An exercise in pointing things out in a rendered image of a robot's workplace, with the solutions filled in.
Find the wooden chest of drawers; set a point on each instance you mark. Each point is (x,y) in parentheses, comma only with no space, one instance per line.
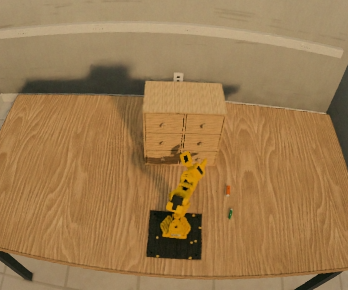
(183,98)

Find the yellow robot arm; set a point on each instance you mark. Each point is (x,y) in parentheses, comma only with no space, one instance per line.
(175,204)

